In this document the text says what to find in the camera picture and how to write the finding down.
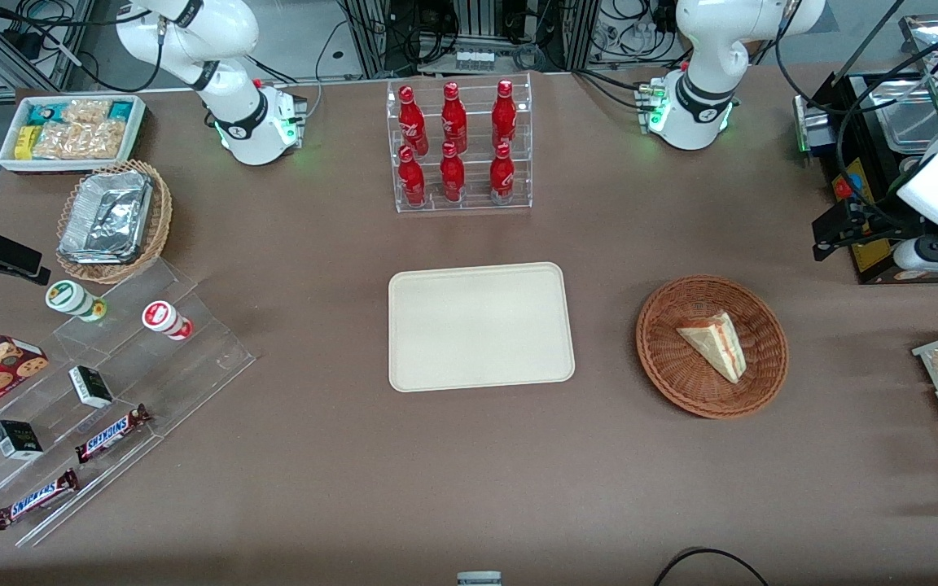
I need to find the triangular sandwich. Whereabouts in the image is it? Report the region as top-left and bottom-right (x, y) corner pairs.
(675, 311), (747, 384)

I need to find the round brown wicker basket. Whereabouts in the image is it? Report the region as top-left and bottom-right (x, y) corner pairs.
(636, 275), (789, 420)

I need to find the beige plastic tray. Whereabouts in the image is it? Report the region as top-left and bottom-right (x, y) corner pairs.
(388, 261), (576, 394)

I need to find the oval light wicker basket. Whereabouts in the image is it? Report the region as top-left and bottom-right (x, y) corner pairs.
(55, 160), (173, 285)

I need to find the aluminium foil tray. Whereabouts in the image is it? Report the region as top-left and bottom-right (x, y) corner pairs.
(59, 170), (154, 265)

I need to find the steel food pan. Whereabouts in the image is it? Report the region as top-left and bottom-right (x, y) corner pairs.
(870, 80), (938, 155)

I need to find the black hot food machine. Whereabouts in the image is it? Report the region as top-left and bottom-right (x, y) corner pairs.
(793, 12), (938, 286)

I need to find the red cola bottle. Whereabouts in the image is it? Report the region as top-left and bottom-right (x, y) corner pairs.
(440, 142), (467, 203)
(397, 145), (427, 207)
(489, 142), (516, 204)
(441, 81), (468, 154)
(492, 79), (518, 149)
(398, 85), (430, 157)

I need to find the clear acrylic bottle rack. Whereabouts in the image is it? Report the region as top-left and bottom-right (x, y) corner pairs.
(386, 72), (533, 214)

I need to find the clear acrylic stepped display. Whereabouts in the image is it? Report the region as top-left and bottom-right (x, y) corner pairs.
(0, 259), (256, 548)

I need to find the red lid white cup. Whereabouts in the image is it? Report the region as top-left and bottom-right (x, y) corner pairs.
(142, 300), (194, 341)

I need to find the clear bag of crackers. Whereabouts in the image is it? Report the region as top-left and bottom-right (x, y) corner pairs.
(78, 119), (129, 160)
(33, 120), (84, 160)

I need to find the snickers bar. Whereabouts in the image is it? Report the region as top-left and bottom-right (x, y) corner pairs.
(0, 468), (81, 531)
(74, 404), (153, 465)

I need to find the small black box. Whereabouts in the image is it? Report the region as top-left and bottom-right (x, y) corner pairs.
(0, 420), (44, 461)
(68, 365), (115, 409)

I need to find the green lid white cup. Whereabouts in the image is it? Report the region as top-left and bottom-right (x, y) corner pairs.
(45, 279), (107, 323)

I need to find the white rectangular snack bin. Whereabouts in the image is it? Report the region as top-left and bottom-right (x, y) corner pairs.
(0, 94), (147, 175)

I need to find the black cable loop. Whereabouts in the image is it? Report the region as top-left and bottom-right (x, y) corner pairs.
(652, 548), (771, 586)

